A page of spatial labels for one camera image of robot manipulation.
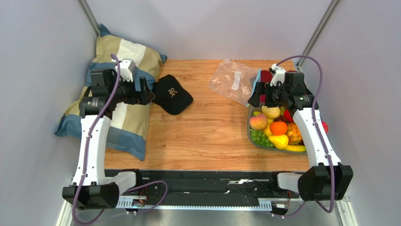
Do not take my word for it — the aluminium frame post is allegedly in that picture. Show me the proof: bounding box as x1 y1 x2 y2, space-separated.
77 0 100 37
302 0 342 56

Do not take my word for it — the clear zip top bag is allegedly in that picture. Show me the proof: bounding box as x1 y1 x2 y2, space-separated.
209 59 261 107

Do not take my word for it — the beige bumpy fruit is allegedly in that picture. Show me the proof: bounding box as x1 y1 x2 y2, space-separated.
261 106 281 119

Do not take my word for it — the folded red cloth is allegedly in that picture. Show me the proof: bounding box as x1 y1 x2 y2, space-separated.
255 70 285 85

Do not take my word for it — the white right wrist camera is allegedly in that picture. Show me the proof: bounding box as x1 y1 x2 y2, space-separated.
269 64 287 86

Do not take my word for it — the striped blue beige pillow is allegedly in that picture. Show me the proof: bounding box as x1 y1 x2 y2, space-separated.
54 24 167 161

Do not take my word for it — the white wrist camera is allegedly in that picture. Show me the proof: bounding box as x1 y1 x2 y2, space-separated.
269 64 287 86
119 58 136 81

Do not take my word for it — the black baseball cap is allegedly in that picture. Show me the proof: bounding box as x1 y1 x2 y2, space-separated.
152 74 193 115

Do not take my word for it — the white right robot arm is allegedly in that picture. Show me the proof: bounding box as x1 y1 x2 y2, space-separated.
248 72 353 202

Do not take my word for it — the yellow lemon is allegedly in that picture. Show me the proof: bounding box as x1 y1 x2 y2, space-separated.
263 119 274 137

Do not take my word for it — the red tomato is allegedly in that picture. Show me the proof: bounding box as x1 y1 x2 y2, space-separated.
283 110 294 122

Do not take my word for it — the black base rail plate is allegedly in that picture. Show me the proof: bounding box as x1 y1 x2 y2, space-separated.
123 170 302 211

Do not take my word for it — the yellow banana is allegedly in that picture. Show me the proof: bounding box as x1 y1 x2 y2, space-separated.
284 145 306 153

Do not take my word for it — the orange pineapple toy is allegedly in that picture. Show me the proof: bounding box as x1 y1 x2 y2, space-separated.
286 122 303 145

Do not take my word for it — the yellow pear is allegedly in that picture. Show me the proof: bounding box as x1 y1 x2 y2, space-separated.
268 135 289 149

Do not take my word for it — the orange fruit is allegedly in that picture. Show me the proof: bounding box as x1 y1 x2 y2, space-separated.
270 121 288 136

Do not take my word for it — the pink peach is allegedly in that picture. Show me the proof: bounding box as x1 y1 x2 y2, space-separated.
249 114 268 130

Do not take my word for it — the grey fruit tray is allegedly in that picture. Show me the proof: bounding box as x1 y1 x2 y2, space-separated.
247 106 306 153

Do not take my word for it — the red apple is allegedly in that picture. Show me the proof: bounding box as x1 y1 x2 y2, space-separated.
321 121 329 134

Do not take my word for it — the right aluminium frame post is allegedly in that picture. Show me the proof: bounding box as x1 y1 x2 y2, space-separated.
302 0 342 56

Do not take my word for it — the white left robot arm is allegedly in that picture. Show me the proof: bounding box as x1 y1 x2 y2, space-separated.
62 68 154 210

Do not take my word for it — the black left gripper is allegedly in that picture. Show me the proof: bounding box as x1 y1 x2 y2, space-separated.
108 75 154 106

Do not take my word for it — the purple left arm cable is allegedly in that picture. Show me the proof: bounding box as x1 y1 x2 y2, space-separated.
72 53 168 226

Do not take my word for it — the left aluminium frame post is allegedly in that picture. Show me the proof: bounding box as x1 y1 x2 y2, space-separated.
77 0 100 37

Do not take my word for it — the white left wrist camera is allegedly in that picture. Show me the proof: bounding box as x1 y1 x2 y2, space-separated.
119 58 136 81

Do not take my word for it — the green grape bunch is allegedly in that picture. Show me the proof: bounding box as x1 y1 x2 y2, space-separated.
250 129 274 148

